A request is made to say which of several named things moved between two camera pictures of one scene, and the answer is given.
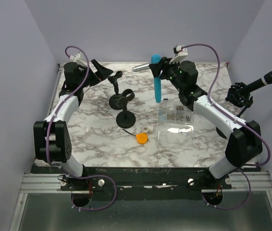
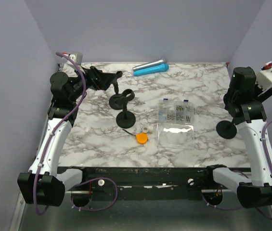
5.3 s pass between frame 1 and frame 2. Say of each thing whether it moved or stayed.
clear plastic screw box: stayed
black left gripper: moved
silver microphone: stayed
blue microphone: moved
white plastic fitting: stayed
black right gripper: moved
